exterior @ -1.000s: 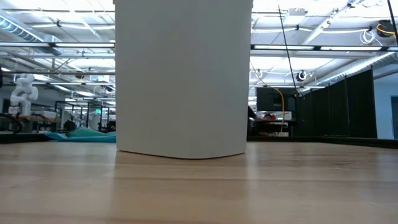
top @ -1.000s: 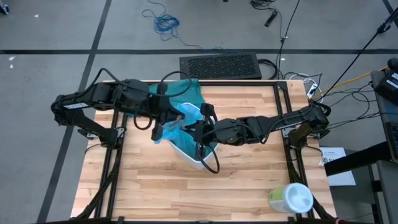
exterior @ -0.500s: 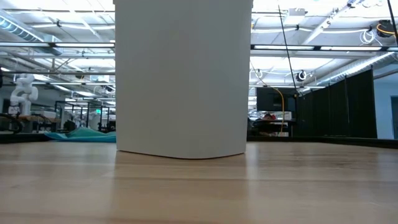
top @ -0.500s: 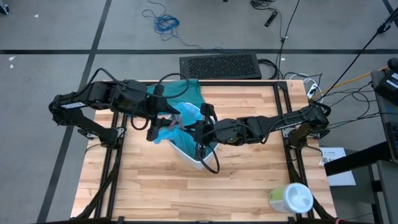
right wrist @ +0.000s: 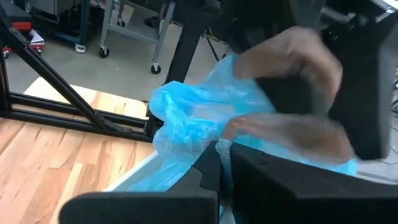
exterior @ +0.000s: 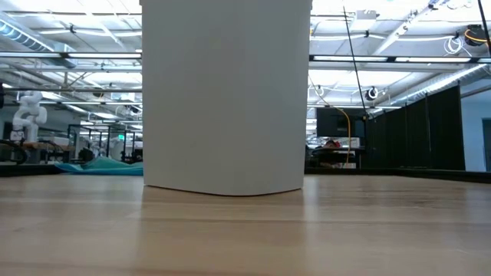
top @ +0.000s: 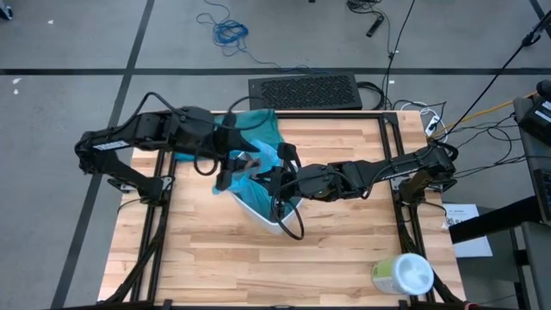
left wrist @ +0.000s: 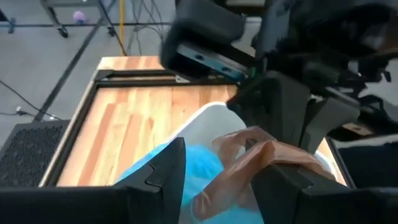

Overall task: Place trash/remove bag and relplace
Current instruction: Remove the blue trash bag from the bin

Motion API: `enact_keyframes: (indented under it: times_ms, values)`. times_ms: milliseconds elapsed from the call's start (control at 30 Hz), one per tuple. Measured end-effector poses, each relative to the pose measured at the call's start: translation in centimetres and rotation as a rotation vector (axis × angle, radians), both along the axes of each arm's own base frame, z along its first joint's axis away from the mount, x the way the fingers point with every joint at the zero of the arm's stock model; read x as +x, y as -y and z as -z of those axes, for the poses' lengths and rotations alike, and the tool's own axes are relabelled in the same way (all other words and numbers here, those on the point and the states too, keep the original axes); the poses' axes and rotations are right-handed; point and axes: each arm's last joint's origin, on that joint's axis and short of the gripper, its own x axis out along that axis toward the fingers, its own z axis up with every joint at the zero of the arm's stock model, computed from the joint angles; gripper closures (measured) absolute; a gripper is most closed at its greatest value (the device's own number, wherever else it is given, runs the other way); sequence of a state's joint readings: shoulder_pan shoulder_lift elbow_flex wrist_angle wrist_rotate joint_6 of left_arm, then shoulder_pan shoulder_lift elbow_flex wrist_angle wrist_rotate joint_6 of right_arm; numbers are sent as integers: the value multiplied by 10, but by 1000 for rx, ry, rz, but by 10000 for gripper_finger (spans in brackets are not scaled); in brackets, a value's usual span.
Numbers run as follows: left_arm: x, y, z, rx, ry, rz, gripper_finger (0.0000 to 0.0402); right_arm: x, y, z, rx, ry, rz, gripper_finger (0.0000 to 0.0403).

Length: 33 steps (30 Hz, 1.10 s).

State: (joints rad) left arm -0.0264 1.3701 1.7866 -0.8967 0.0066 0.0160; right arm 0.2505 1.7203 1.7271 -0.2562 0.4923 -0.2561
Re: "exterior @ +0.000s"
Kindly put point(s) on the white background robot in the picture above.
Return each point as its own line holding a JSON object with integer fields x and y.
{"x": 28, "y": 115}

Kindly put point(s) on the black monitor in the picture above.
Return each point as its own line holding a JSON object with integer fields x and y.
{"x": 333, "y": 122}

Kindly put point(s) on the teal trash bag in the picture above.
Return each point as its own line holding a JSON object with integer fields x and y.
{"x": 107, "y": 166}

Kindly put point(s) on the black partition panels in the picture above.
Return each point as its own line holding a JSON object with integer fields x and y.
{"x": 426, "y": 134}

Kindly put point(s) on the black background rack frame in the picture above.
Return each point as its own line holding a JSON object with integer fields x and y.
{"x": 108, "y": 142}

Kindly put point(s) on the white trash bin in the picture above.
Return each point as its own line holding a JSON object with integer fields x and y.
{"x": 226, "y": 96}

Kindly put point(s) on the black desk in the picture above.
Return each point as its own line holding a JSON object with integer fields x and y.
{"x": 333, "y": 157}

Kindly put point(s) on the long ceiling strip light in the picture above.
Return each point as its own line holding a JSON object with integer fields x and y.
{"x": 429, "y": 59}
{"x": 103, "y": 55}

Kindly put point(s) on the silver ventilation duct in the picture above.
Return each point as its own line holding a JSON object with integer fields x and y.
{"x": 23, "y": 36}
{"x": 441, "y": 82}

